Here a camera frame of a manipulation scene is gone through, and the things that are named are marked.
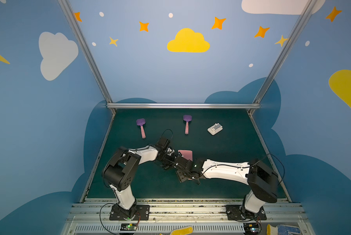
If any pink square paper sheet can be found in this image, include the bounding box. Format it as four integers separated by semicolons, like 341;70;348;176
178;150;193;161

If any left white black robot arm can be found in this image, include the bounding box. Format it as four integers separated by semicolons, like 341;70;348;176
102;137;177;220

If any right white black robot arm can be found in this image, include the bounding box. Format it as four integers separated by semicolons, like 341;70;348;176
172;155;278;220

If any left purple pink spatula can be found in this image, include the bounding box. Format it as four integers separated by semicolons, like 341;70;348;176
136;118;146;139

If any purple pink spatula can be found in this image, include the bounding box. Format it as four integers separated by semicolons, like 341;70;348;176
136;118;146;139
183;115;192;135

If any right purple pink spatula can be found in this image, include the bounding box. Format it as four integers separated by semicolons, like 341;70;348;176
183;115;192;135

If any white small plastic device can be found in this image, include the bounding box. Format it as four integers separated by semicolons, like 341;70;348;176
207;123;223;136

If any yellow glove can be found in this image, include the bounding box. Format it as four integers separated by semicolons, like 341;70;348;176
169;226;194;235

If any left green circuit board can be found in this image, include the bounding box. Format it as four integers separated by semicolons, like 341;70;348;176
120;223;138;232

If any green circuit board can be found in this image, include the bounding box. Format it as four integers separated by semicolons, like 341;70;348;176
120;223;138;232
244;223;261;235

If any right green circuit board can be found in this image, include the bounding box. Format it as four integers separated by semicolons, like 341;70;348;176
244;223;261;235

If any blue white glove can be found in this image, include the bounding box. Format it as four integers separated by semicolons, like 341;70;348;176
266;224;301;235

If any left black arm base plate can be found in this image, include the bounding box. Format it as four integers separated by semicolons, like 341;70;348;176
109;204;150;221

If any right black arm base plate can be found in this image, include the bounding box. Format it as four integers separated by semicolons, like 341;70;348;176
225;205;267;222

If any horizontal aluminium frame bar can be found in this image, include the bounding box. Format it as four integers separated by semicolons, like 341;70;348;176
107;103;261;109

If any aluminium front rail base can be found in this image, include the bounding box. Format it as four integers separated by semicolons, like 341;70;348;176
61;198;315;235

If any right aluminium frame post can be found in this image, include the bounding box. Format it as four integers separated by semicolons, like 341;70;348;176
248;0;317;117

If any aluminium frame post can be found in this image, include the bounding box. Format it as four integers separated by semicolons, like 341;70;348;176
58;0;113;104
248;0;317;117

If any left aluminium frame post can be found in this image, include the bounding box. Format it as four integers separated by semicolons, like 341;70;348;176
58;0;113;104

